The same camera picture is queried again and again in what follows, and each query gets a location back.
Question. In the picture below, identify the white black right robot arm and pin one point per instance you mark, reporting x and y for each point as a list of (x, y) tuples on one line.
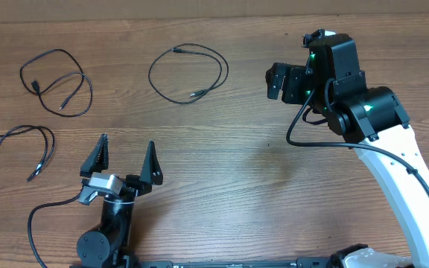
[(373, 123)]

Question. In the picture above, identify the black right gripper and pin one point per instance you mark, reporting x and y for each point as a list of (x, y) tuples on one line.
[(293, 77)]

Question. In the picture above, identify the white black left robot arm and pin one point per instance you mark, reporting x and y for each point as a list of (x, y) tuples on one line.
[(107, 244)]

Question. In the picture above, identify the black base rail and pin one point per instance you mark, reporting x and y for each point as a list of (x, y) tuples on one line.
[(274, 263)]

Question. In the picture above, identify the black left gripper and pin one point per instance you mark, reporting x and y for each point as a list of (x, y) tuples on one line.
[(150, 175)]

